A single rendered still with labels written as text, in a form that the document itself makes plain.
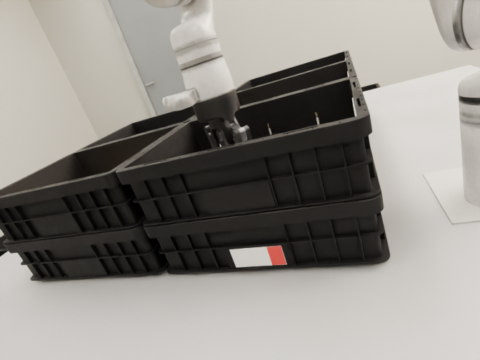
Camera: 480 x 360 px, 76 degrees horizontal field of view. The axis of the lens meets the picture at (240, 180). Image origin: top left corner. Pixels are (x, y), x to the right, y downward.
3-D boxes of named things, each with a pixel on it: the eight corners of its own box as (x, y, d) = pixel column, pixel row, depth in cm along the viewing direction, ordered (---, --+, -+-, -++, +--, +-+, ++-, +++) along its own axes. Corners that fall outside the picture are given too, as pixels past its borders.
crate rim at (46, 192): (190, 131, 77) (186, 121, 76) (116, 186, 51) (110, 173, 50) (76, 159, 92) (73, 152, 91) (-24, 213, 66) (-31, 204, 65)
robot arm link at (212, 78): (163, 111, 51) (148, 74, 49) (221, 89, 55) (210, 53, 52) (179, 112, 43) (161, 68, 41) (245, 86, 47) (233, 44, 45)
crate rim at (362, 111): (358, 87, 62) (357, 75, 61) (373, 136, 36) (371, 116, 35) (190, 131, 77) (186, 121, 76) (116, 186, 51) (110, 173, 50)
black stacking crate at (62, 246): (217, 201, 84) (202, 161, 80) (165, 279, 59) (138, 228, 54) (108, 216, 99) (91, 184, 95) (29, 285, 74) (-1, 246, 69)
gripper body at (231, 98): (243, 82, 47) (260, 138, 50) (221, 85, 54) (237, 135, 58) (200, 98, 44) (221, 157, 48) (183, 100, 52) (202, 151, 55)
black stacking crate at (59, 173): (203, 165, 80) (186, 124, 76) (141, 232, 55) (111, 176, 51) (92, 187, 95) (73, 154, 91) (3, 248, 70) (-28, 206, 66)
